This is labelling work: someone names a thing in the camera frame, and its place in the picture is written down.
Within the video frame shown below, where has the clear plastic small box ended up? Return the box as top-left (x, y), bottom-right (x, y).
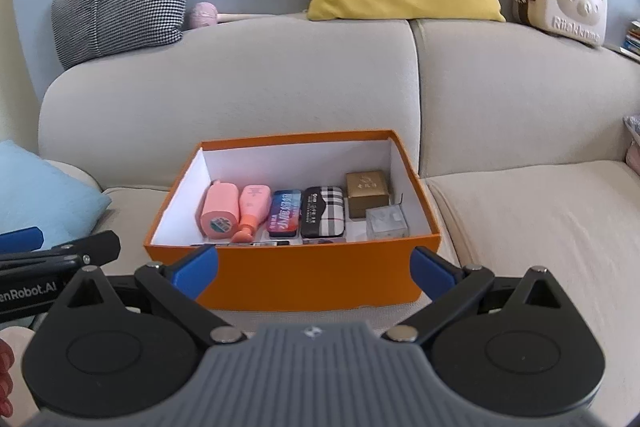
top-left (366, 205), bottom-right (409, 241)

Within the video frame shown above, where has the pink tube orange cap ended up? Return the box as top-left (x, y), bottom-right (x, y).
top-left (231, 184), bottom-right (271, 243)

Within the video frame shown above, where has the orange cardboard box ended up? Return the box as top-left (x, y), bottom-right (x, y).
top-left (144, 130), bottom-right (442, 312)

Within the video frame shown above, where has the person's left hand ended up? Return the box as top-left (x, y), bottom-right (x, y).
top-left (1, 326), bottom-right (38, 426)

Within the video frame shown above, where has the light blue cushion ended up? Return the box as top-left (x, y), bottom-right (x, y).
top-left (0, 140), bottom-right (111, 249)

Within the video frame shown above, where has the pink cylindrical bottle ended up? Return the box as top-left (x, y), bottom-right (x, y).
top-left (200, 180), bottom-right (240, 239)

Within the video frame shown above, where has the gold brown small box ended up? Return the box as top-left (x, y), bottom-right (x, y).
top-left (346, 170), bottom-right (390, 219)

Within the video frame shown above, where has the black plaid glasses case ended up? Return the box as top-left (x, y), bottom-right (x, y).
top-left (300, 185), bottom-right (345, 239)

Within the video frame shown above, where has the beige fabric sofa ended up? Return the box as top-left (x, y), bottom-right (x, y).
top-left (37, 15), bottom-right (639, 426)

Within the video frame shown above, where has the black white houndstooth cushion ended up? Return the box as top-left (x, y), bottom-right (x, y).
top-left (51, 0), bottom-right (188, 69)

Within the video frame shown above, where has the pink massage hammer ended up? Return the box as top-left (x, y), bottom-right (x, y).
top-left (184, 2), bottom-right (270, 30)

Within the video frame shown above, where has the stack of books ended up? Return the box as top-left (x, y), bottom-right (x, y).
top-left (622, 20), bottom-right (640, 58)

